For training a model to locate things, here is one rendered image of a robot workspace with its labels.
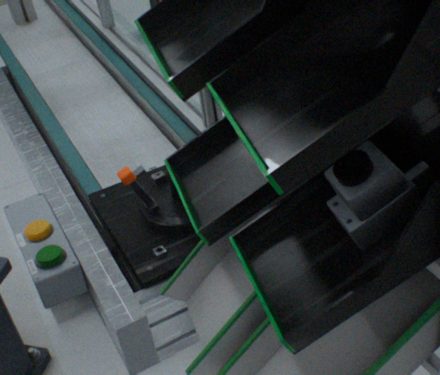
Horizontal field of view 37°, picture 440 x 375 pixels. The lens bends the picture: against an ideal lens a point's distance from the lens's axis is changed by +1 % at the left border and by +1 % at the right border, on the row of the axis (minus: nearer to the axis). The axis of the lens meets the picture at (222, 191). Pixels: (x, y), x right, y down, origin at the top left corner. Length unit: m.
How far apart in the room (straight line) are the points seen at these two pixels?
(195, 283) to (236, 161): 0.21
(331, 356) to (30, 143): 0.81
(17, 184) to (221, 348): 0.75
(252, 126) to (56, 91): 1.10
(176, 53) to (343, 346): 0.32
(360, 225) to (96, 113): 0.97
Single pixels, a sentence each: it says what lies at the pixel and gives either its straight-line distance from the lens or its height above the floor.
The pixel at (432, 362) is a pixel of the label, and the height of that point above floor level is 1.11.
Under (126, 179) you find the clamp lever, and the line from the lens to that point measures 0.94.
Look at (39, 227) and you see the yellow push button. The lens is 1.06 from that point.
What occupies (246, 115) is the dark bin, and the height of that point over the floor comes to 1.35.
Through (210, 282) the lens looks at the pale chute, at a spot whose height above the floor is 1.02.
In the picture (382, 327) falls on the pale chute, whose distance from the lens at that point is 0.64.
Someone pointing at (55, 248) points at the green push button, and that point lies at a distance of 1.01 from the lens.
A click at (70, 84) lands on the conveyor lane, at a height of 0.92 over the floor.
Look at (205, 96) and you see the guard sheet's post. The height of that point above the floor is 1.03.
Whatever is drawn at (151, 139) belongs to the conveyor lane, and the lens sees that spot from 1.29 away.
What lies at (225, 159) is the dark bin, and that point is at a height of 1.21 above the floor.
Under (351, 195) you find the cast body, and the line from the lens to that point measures 0.51.
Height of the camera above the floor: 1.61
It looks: 38 degrees down
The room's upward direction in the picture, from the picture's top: 8 degrees counter-clockwise
